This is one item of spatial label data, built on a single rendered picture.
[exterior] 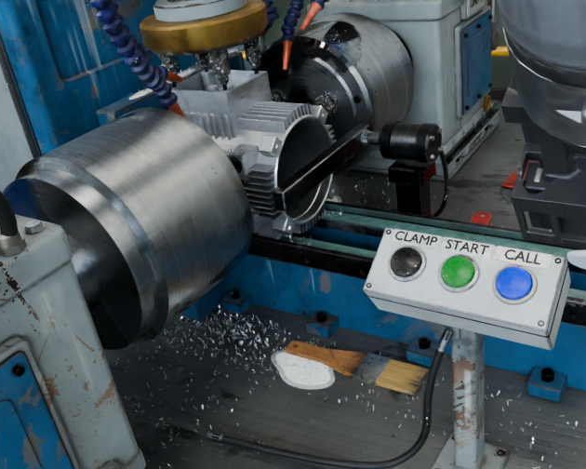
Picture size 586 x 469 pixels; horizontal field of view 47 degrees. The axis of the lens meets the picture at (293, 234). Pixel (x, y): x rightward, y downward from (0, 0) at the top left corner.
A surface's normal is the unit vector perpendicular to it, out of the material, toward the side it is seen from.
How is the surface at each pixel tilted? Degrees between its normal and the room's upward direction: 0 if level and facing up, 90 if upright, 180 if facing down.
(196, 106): 90
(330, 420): 0
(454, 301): 33
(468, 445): 90
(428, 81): 90
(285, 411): 0
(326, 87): 90
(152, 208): 58
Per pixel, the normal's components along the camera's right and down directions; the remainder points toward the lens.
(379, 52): 0.60, -0.38
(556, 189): -0.41, -0.46
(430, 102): -0.53, 0.47
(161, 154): 0.37, -0.62
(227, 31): 0.43, 0.38
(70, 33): 0.83, 0.16
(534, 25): -0.69, 0.72
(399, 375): -0.13, -0.85
